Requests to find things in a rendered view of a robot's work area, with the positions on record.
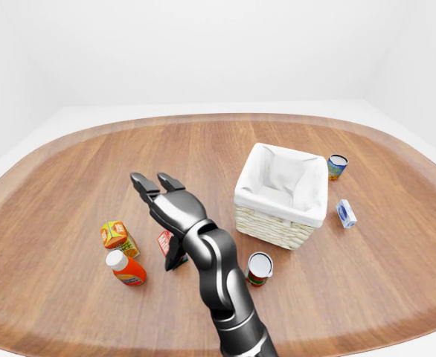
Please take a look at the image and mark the orange bottle with white cap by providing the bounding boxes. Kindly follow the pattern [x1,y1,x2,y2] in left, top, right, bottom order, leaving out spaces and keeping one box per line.
[105,249,147,287]

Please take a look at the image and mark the tin with blue yellow label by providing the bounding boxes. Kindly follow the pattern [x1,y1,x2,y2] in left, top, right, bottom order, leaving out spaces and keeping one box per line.
[327,153,350,182]

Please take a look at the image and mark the red white milk carton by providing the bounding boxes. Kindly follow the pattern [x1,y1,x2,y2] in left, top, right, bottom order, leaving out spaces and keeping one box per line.
[156,229,189,267]

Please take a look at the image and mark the small white blue box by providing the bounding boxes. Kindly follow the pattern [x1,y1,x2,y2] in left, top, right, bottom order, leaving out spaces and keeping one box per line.
[335,198,358,229]

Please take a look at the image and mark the tin with red green label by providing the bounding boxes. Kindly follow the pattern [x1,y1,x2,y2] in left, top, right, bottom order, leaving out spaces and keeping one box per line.
[245,251,275,288]

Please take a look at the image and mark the wicker basket with white liner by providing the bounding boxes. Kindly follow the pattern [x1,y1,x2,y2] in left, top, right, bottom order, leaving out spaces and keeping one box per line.
[234,142,330,251]

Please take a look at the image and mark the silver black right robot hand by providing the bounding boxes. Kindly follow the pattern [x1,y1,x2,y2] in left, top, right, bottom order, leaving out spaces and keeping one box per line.
[129,171,208,272]

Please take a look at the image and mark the orange juice carton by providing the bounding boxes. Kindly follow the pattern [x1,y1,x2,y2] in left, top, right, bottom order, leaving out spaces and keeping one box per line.
[100,219,141,260]

